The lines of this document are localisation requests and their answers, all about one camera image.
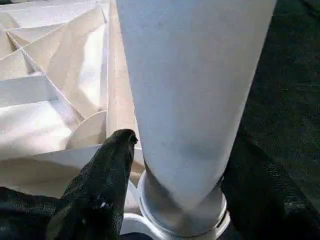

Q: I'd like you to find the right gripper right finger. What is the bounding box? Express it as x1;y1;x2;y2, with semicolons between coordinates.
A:
221;134;320;240

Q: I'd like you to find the white plastic table top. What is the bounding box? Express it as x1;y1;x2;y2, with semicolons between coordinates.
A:
0;0;232;240

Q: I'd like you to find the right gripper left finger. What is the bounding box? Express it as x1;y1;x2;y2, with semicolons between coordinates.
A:
46;128;139;240

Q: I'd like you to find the white plastic table leg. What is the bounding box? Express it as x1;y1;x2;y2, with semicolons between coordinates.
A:
116;0;278;237

